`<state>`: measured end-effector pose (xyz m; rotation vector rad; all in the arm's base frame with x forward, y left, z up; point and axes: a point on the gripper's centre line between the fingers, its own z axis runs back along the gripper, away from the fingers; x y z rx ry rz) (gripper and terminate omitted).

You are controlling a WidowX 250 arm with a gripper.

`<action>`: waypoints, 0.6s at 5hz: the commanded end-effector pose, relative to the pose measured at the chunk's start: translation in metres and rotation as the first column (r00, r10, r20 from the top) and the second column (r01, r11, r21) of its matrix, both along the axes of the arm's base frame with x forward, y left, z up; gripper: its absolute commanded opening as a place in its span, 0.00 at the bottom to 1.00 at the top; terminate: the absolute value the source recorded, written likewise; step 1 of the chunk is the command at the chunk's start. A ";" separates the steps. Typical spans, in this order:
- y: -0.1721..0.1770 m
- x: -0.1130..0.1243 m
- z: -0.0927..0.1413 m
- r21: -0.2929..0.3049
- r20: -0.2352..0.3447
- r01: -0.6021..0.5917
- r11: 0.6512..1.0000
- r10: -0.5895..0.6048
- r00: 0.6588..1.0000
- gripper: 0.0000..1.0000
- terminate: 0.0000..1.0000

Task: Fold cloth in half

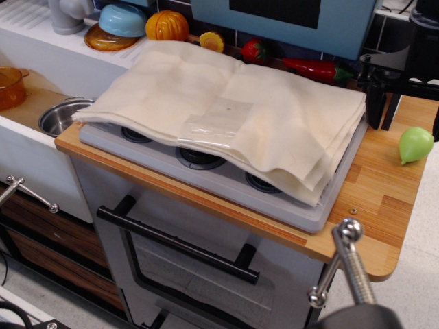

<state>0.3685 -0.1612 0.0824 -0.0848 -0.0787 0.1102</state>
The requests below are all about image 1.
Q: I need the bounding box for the orange transparent pot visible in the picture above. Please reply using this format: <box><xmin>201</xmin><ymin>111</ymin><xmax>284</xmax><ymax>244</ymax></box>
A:
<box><xmin>1</xmin><ymin>66</ymin><xmax>29</xmax><ymax>111</ymax></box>

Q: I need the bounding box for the red toy chili pepper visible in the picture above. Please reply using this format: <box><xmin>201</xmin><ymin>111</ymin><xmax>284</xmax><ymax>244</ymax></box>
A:
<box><xmin>282</xmin><ymin>58</ymin><xmax>355</xmax><ymax>85</ymax></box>

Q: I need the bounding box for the blue toy microwave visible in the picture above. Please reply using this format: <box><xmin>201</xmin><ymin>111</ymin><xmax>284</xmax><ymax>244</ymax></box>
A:
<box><xmin>191</xmin><ymin>1</ymin><xmax>381</xmax><ymax>60</ymax></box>

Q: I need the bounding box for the orange toy pumpkin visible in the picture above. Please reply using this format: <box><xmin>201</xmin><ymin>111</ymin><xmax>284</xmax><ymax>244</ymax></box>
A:
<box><xmin>145</xmin><ymin>10</ymin><xmax>189</xmax><ymax>41</ymax></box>

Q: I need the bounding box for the black cable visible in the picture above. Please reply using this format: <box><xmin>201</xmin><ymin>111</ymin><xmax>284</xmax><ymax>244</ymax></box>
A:
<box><xmin>0</xmin><ymin>253</ymin><xmax>59</xmax><ymax>329</ymax></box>

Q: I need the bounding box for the green toy pear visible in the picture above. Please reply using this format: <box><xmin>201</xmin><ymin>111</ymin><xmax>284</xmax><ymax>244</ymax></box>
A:
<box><xmin>399</xmin><ymin>127</ymin><xmax>434</xmax><ymax>165</ymax></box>

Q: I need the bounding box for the red toy strawberry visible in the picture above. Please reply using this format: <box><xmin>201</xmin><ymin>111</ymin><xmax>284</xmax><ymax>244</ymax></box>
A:
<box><xmin>239</xmin><ymin>38</ymin><xmax>270</xmax><ymax>65</ymax></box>

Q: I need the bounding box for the orange transparent plate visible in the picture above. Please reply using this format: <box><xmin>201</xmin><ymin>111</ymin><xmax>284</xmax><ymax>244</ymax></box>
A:
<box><xmin>84</xmin><ymin>23</ymin><xmax>140</xmax><ymax>52</ymax></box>

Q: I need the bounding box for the yellow toy sunflower piece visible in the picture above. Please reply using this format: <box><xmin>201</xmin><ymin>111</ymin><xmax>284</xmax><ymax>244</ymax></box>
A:
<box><xmin>200</xmin><ymin>32</ymin><xmax>225</xmax><ymax>53</ymax></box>

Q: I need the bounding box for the white toy oven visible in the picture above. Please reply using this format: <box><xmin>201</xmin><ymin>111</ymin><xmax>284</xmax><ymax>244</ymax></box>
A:
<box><xmin>73</xmin><ymin>160</ymin><xmax>324</xmax><ymax>328</ymax></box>

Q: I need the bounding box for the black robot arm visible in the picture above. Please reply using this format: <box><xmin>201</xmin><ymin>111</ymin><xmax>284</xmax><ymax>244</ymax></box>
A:
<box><xmin>357</xmin><ymin>1</ymin><xmax>438</xmax><ymax>130</ymax></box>

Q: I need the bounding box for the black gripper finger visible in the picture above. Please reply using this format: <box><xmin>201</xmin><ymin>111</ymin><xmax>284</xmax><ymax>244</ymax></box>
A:
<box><xmin>381</xmin><ymin>93</ymin><xmax>402</xmax><ymax>131</ymax></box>
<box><xmin>366</xmin><ymin>84</ymin><xmax>387</xmax><ymax>130</ymax></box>

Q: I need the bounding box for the cream cloth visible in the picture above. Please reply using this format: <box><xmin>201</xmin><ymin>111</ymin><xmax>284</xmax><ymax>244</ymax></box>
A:
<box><xmin>73</xmin><ymin>40</ymin><xmax>366</xmax><ymax>206</ymax></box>

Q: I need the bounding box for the white toy sink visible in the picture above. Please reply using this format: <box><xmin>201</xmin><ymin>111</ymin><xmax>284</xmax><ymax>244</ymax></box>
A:
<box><xmin>1</xmin><ymin>1</ymin><xmax>146</xmax><ymax>223</ymax></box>

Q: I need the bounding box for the metal clamp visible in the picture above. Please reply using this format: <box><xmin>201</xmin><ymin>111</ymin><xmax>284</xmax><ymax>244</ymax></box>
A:
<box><xmin>1</xmin><ymin>175</ymin><xmax>60</xmax><ymax>214</ymax></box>
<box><xmin>308</xmin><ymin>218</ymin><xmax>403</xmax><ymax>328</ymax></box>

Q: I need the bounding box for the grey toy stove top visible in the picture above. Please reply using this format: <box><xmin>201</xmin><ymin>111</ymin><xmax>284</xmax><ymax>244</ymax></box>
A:
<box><xmin>79</xmin><ymin>119</ymin><xmax>368</xmax><ymax>233</ymax></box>

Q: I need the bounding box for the small steel pot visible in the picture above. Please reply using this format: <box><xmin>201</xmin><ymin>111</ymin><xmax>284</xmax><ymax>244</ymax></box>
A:
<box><xmin>38</xmin><ymin>97</ymin><xmax>95</xmax><ymax>138</ymax></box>

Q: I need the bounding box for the black oven door handle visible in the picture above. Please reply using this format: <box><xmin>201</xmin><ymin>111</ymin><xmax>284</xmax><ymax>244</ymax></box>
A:
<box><xmin>97</xmin><ymin>195</ymin><xmax>259</xmax><ymax>284</ymax></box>

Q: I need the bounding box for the wooden drawer cabinet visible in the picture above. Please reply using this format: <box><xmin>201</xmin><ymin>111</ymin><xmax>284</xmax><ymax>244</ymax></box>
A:
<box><xmin>1</xmin><ymin>191</ymin><xmax>128</xmax><ymax>320</ymax></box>

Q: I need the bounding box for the metal clamp right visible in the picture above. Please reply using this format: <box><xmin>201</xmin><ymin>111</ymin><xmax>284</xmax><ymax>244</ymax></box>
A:
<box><xmin>308</xmin><ymin>218</ymin><xmax>403</xmax><ymax>328</ymax></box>

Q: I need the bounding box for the light blue bowl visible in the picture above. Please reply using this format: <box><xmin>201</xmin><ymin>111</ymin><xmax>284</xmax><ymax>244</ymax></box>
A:
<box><xmin>99</xmin><ymin>3</ymin><xmax>147</xmax><ymax>38</ymax></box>

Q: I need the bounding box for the metal clamp left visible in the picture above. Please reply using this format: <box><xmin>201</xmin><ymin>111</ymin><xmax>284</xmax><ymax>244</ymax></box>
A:
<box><xmin>1</xmin><ymin>175</ymin><xmax>60</xmax><ymax>214</ymax></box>

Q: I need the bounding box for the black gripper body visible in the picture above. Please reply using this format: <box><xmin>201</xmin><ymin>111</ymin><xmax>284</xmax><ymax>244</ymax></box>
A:
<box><xmin>357</xmin><ymin>46</ymin><xmax>438</xmax><ymax>101</ymax></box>

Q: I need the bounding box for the grey toy faucet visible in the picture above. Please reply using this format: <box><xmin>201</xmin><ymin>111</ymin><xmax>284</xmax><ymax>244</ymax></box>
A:
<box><xmin>48</xmin><ymin>0</ymin><xmax>94</xmax><ymax>35</ymax></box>

